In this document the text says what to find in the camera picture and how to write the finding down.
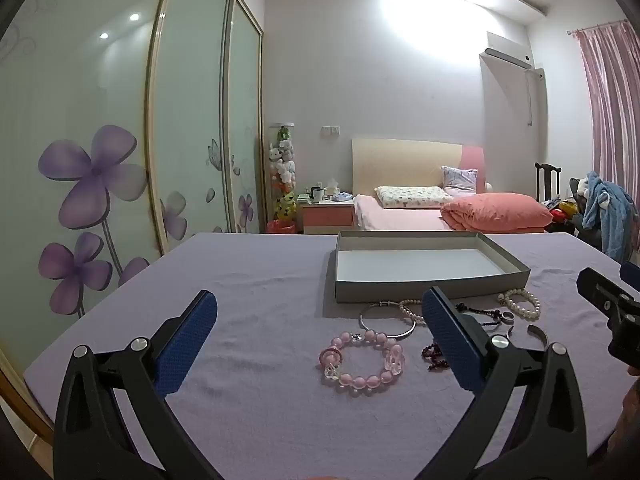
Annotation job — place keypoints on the bed with pink sheet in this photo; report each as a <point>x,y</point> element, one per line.
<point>395,217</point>

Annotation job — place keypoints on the white wall switch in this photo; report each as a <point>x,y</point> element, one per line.
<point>330,130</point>

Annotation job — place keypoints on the clear tube of plush toys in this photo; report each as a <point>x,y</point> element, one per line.
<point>283,160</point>

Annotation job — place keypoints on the tissue box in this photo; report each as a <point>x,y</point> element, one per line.
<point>332,189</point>

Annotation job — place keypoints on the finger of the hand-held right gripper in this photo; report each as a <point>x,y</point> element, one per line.
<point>631,271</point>
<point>597,287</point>

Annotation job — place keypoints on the salmon pink duvet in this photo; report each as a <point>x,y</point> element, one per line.
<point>500,212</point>

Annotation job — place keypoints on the yellow plush toy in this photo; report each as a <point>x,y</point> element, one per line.
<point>286,207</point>

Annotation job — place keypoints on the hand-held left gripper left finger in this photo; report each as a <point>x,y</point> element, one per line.
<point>187,340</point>

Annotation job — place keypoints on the red plastic bag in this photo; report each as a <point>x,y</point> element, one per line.
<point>280,226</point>

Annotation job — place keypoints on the cream and pink headboard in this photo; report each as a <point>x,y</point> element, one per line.
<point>400,160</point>

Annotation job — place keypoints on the pink curtain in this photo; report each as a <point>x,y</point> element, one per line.
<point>615,110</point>

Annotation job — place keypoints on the white mug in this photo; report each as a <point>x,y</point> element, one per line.
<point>318,193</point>

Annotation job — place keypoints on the white air conditioner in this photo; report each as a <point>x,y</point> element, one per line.
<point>505,55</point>

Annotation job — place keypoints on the wide silver cuff bangle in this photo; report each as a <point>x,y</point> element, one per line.
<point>542,335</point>

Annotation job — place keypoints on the pink white nightstand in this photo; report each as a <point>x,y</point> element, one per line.
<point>327,216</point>

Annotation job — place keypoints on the grey shallow cardboard box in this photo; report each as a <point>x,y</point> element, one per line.
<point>415,265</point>

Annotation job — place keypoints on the thin silver bangle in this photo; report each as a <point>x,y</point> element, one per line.
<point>385,304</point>

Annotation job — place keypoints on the dark wooden chair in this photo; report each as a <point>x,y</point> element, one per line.
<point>542,180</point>

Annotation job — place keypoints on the yellow red toy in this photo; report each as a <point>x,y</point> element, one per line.
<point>564,208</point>

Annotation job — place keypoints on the wardrobe with flower doors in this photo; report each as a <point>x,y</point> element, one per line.
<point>100,110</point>

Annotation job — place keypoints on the white patterned pillow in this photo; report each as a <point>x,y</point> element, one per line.
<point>410,196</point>

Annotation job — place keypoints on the purple tablecloth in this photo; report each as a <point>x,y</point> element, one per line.
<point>250,285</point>

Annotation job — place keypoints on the blue garment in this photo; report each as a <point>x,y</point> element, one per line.
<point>610,210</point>

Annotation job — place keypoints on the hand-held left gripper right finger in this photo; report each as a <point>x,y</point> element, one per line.
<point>447,340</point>

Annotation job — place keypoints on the pale purple pillow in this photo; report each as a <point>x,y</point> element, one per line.
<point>460,177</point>

